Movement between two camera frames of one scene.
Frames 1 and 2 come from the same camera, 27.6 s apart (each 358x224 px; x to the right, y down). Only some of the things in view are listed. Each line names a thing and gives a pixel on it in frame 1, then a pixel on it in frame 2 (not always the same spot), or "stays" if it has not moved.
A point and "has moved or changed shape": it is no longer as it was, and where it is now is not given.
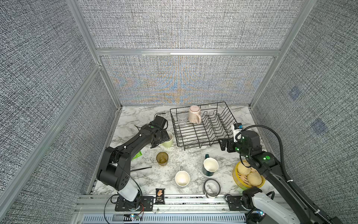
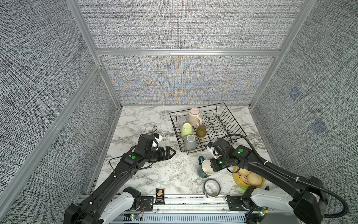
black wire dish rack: [216, 124] stays
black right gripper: [224, 144] → [215, 168]
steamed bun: [243, 170] stays
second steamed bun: [254, 178] stays
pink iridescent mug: [194, 115] stays
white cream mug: [182, 178] → [190, 142]
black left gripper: [165, 137] → [168, 155]
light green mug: [169, 143] → [186, 130]
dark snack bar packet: [160, 194] stays
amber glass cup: [162, 158] has moved or changed shape
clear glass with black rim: [211, 188] stays
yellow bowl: [241, 180] stays
